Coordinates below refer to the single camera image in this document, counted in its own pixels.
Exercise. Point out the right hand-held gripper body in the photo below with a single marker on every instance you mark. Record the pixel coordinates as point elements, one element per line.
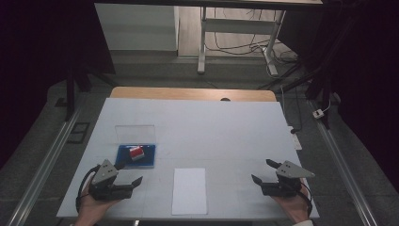
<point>287,186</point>

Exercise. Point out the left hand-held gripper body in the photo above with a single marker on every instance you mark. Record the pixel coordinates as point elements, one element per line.
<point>105,190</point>

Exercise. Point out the red and white stamp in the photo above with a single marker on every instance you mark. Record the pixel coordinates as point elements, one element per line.
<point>137,153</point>

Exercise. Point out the blue case with clear lid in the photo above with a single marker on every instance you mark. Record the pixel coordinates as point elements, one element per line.
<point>148,160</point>

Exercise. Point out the white paper sheet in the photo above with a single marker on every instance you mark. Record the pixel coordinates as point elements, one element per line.
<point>189,191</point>

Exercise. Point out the person's right hand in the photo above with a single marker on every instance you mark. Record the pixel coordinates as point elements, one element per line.
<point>295,207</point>

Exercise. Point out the person's left hand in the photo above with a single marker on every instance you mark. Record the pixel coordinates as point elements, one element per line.
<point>91,208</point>

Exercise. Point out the white table cover board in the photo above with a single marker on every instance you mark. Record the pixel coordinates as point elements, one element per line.
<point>204,132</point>

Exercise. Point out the black table grommet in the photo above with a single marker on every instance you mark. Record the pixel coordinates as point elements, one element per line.
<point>225,99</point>

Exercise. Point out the black stand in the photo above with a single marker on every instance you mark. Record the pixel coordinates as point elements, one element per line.
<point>70,94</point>
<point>323,91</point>

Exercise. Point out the wooden table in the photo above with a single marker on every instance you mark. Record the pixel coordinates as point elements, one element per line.
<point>175,93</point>

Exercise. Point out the dark curtain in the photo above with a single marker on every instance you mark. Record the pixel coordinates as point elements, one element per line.
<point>31,62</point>
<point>367,78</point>

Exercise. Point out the white cabinet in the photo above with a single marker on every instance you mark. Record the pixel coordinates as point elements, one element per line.
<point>135,28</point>

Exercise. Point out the white desk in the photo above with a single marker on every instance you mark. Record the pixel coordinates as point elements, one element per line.
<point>238,25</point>

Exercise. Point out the black floor frame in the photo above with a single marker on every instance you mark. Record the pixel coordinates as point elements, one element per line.
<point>72,138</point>

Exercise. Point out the aluminium floor rail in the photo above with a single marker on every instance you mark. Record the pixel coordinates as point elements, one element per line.
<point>47,163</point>
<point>342,163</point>

